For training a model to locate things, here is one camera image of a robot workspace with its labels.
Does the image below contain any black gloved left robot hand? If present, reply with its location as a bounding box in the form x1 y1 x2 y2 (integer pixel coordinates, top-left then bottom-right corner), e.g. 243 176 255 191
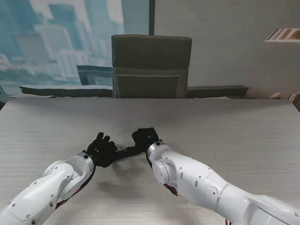
85 132 119 168

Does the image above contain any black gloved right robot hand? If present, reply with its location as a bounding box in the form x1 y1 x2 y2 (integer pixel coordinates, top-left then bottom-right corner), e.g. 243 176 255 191
125 127 160 156

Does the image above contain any long dark foam board stack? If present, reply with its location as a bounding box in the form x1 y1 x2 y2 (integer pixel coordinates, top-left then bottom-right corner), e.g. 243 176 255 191
18 85 113 98

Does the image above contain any dark grey office chair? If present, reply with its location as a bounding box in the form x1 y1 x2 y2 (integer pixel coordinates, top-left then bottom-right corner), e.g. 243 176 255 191
111 34 193 99

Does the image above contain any short dark foam board stack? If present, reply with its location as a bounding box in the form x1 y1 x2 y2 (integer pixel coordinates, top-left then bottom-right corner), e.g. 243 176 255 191
187 85 250 99

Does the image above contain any wooden striped furniture edge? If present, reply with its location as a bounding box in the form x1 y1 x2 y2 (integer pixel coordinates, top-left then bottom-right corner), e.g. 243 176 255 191
288 92 300 111

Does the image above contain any red black left arm cable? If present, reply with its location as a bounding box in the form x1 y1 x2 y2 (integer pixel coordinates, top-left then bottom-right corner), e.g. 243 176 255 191
54 164 97 210

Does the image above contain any red black arm cable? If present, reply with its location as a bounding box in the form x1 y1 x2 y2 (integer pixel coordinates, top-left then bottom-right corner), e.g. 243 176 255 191
54 164 97 210
164 182 231 225

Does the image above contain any red black right arm cable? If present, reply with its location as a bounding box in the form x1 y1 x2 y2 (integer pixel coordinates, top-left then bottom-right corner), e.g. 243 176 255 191
164 182 231 225

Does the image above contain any dark window frame post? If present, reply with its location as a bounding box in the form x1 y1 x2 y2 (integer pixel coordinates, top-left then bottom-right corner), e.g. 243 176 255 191
149 0 156 36

